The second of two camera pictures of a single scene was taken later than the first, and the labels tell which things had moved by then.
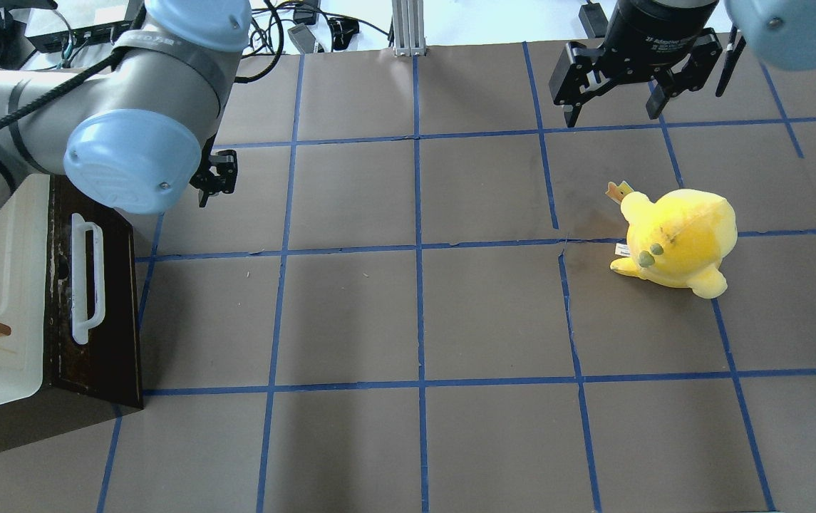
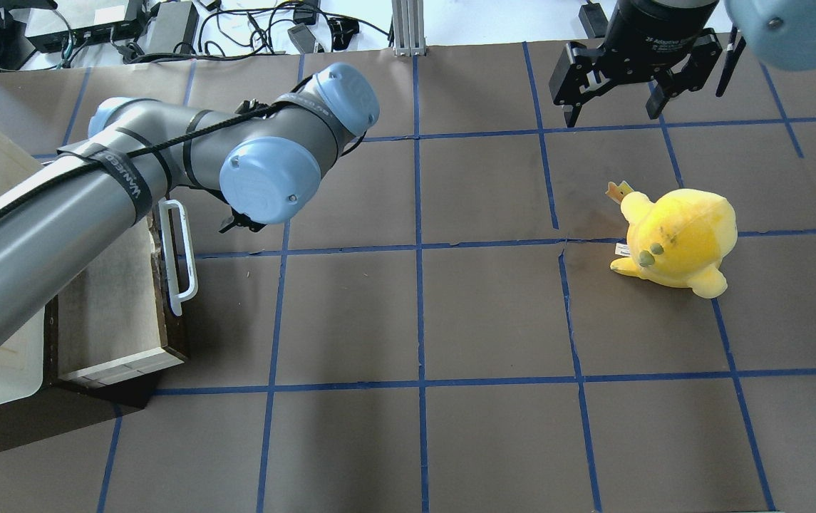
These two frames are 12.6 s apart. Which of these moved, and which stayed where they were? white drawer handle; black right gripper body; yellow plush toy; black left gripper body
Moved: black left gripper body; white drawer handle
Stayed: yellow plush toy; black right gripper body
